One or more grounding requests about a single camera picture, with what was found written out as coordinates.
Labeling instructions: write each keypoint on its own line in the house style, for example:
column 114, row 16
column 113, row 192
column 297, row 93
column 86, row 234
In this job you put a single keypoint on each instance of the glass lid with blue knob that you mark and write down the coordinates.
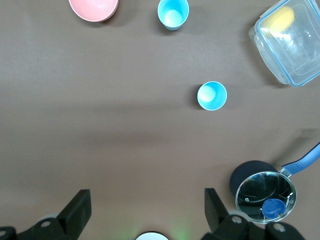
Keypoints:
column 262, row 190

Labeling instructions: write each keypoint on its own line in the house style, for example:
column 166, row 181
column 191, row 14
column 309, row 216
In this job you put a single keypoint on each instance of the pink bowl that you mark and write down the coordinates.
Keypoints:
column 92, row 10

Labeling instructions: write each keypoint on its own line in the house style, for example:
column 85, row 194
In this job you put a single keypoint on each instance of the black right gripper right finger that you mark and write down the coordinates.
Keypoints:
column 220, row 222

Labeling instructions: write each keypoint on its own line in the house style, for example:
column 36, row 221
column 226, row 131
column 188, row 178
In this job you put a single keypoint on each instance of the clear plastic food container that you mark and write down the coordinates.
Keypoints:
column 295, row 57

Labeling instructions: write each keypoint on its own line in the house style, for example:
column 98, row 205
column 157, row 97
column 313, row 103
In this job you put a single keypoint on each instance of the yellow round food item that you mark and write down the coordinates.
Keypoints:
column 280, row 20

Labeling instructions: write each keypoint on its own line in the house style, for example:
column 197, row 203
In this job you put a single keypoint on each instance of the light blue plastic cup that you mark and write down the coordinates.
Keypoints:
column 212, row 96
column 172, row 15

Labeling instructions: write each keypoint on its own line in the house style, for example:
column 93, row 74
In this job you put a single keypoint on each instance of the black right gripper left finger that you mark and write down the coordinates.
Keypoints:
column 72, row 212

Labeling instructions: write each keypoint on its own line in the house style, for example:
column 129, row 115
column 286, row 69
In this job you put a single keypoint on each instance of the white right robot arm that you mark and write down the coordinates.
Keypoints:
column 151, row 237

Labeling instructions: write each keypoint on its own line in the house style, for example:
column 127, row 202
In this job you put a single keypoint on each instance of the brown table cover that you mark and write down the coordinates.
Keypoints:
column 112, row 112

